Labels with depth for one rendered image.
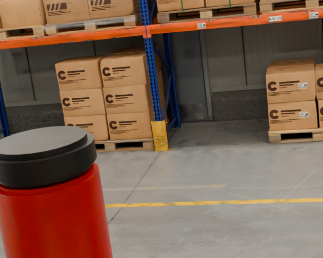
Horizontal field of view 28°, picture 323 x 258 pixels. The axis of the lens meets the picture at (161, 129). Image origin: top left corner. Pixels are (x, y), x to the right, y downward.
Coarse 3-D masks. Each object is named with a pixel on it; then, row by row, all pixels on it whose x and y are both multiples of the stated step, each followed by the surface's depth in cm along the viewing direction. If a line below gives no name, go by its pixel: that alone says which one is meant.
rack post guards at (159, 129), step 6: (156, 126) 815; (162, 126) 814; (156, 132) 817; (162, 132) 816; (156, 138) 820; (162, 138) 818; (156, 144) 822; (162, 144) 820; (156, 150) 825; (162, 150) 823; (168, 150) 821
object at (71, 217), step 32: (0, 192) 29; (32, 192) 28; (64, 192) 28; (96, 192) 29; (0, 224) 29; (32, 224) 28; (64, 224) 28; (96, 224) 29; (32, 256) 28; (64, 256) 28; (96, 256) 29
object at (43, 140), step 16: (48, 128) 31; (64, 128) 31; (80, 128) 30; (0, 144) 29; (16, 144) 29; (32, 144) 29; (48, 144) 28; (64, 144) 28; (80, 144) 29; (0, 160) 28; (16, 160) 28; (32, 160) 27; (48, 160) 27; (64, 160) 28; (80, 160) 28; (0, 176) 28; (16, 176) 27; (32, 176) 27; (48, 176) 27; (64, 176) 28
